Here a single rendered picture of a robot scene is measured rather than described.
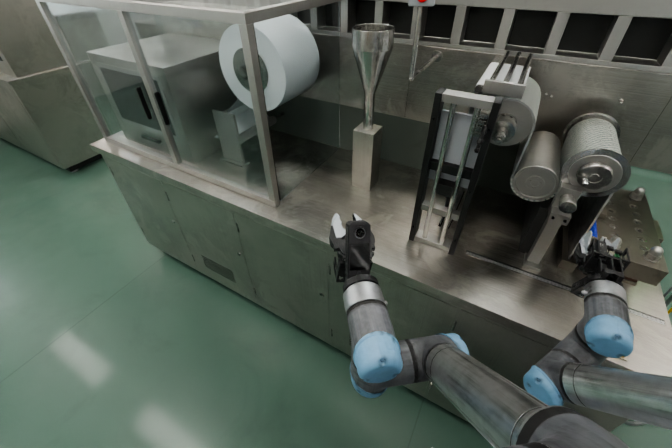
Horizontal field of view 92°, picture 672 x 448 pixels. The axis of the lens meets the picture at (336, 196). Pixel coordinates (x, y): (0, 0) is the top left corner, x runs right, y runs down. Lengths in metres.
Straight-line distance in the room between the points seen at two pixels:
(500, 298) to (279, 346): 1.26
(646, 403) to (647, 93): 0.92
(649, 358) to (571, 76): 0.83
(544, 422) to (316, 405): 1.51
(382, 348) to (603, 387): 0.41
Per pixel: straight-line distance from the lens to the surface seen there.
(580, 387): 0.83
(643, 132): 1.44
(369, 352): 0.55
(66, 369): 2.39
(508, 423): 0.46
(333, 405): 1.84
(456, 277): 1.13
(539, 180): 1.13
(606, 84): 1.37
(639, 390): 0.77
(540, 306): 1.17
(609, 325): 0.87
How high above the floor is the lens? 1.74
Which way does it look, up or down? 38 degrees down
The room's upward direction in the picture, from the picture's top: 1 degrees counter-clockwise
